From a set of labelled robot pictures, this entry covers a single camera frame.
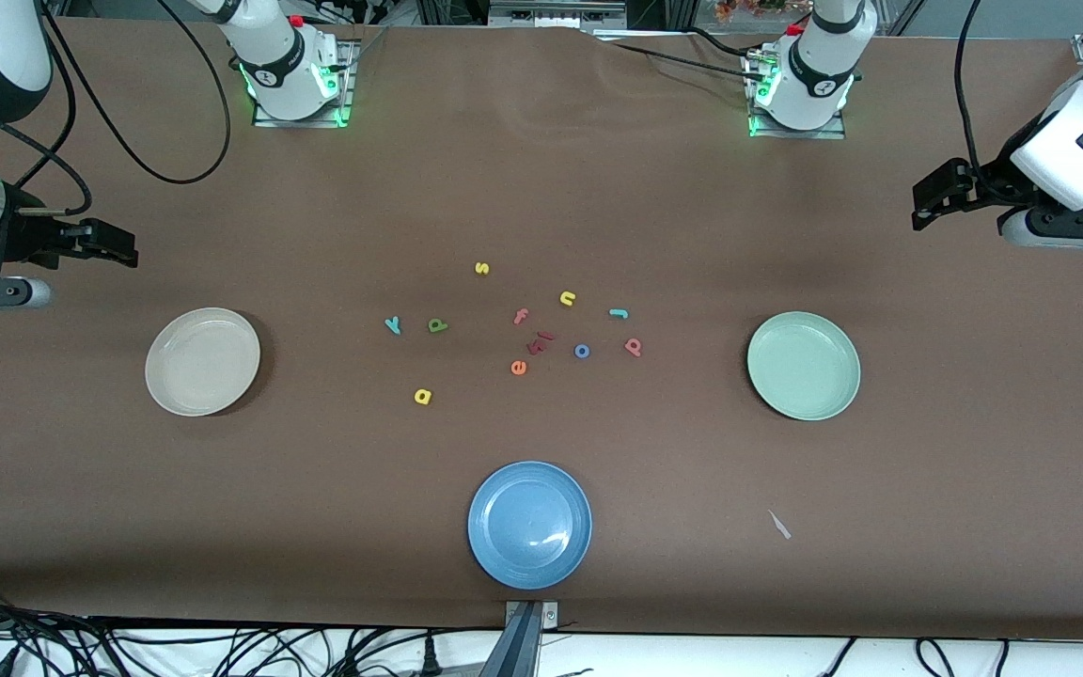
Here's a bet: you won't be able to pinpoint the beige round plate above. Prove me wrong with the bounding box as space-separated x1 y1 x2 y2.
145 307 261 417

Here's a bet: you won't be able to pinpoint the green round plate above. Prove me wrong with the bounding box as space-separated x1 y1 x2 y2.
746 311 862 421

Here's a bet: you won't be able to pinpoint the orange artificial flowers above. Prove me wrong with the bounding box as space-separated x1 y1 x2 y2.
715 0 792 24

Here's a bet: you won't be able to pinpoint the brown table cover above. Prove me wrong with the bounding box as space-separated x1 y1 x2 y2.
0 17 1083 642

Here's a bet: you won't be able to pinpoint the grey power strip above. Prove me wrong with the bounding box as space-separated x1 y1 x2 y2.
488 0 629 29

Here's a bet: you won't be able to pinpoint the blue round plate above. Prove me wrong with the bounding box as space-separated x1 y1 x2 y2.
467 461 593 591

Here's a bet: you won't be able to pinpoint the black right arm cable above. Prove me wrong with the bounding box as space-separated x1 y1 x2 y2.
0 0 232 219

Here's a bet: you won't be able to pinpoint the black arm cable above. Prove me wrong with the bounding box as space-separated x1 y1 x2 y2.
950 0 1008 189
0 0 232 219

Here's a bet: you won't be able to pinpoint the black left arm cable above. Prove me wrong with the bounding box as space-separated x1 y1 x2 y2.
950 0 1008 189

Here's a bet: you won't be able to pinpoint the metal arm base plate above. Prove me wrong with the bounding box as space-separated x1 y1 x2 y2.
746 52 848 140
252 39 356 129

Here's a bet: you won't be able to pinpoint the thin black base cable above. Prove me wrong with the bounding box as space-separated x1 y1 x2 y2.
593 26 773 81

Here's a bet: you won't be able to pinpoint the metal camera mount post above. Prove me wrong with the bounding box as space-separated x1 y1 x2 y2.
480 600 561 677

